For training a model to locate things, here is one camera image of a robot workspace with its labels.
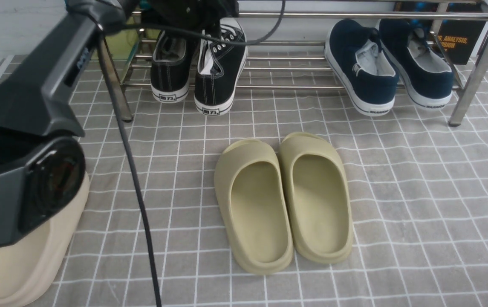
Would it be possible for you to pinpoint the black canvas sneaker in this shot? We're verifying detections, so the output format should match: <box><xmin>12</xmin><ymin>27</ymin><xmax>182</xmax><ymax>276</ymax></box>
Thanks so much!
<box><xmin>194</xmin><ymin>17</ymin><xmax>248</xmax><ymax>116</ymax></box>
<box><xmin>150</xmin><ymin>31</ymin><xmax>199</xmax><ymax>104</ymax></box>

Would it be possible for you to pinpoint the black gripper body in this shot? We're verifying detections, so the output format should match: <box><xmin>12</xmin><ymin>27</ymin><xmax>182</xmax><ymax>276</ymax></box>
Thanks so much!
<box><xmin>132</xmin><ymin>0</ymin><xmax>239</xmax><ymax>39</ymax></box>

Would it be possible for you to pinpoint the black book orange text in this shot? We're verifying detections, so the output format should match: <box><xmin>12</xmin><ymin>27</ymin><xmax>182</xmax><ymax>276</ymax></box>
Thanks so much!
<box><xmin>393</xmin><ymin>2</ymin><xmax>487</xmax><ymax>66</ymax></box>

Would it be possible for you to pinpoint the right cream foam slipper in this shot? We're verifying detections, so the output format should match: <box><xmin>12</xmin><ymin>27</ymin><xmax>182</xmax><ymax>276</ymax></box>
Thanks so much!
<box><xmin>0</xmin><ymin>174</ymin><xmax>90</xmax><ymax>307</ymax></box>

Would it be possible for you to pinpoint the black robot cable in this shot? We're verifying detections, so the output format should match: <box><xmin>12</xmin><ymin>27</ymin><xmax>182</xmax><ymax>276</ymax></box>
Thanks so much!
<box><xmin>97</xmin><ymin>0</ymin><xmax>287</xmax><ymax>307</ymax></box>

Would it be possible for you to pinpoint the navy slip-on shoe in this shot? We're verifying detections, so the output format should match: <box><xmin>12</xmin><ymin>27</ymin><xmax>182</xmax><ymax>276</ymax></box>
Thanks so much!
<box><xmin>324</xmin><ymin>19</ymin><xmax>399</xmax><ymax>117</ymax></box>
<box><xmin>376</xmin><ymin>19</ymin><xmax>454</xmax><ymax>110</ymax></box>

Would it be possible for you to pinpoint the grey checkered floor mat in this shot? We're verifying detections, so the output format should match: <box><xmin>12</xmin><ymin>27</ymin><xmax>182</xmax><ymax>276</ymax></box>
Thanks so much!
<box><xmin>30</xmin><ymin>62</ymin><xmax>488</xmax><ymax>307</ymax></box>

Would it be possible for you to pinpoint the right olive green slipper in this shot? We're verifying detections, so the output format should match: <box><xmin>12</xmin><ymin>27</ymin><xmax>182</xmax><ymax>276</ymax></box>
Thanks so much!
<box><xmin>279</xmin><ymin>132</ymin><xmax>354</xmax><ymax>264</ymax></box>

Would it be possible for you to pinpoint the silver metal shoe rack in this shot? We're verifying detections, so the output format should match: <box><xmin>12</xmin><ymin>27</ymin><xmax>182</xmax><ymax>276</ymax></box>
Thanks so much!
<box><xmin>97</xmin><ymin>0</ymin><xmax>488</xmax><ymax>127</ymax></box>

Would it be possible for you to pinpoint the left navy slip-on shoe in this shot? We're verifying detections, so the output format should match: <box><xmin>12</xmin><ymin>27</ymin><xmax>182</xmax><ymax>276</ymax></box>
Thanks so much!
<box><xmin>324</xmin><ymin>19</ymin><xmax>399</xmax><ymax>117</ymax></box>

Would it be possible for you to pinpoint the right navy slip-on shoe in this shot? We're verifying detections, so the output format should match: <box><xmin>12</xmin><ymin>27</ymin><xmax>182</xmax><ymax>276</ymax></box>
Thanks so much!
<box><xmin>376</xmin><ymin>19</ymin><xmax>454</xmax><ymax>110</ymax></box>

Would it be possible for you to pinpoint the olive green slipper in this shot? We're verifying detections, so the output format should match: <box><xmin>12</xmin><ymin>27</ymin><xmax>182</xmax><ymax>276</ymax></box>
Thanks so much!
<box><xmin>214</xmin><ymin>139</ymin><xmax>293</xmax><ymax>275</ymax></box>
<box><xmin>279</xmin><ymin>132</ymin><xmax>354</xmax><ymax>264</ymax></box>

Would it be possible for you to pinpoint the blue and yellow poster board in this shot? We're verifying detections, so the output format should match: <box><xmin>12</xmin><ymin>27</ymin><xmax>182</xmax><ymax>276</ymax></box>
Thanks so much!
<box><xmin>106</xmin><ymin>29</ymin><xmax>159</xmax><ymax>60</ymax></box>

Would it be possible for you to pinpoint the left olive green slipper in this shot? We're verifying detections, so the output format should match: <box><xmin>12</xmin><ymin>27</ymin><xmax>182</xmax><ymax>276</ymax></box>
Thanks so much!
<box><xmin>214</xmin><ymin>139</ymin><xmax>293</xmax><ymax>275</ymax></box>

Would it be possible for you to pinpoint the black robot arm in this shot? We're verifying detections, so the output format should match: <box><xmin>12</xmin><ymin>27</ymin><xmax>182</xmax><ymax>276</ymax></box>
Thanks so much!
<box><xmin>0</xmin><ymin>0</ymin><xmax>139</xmax><ymax>307</ymax></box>

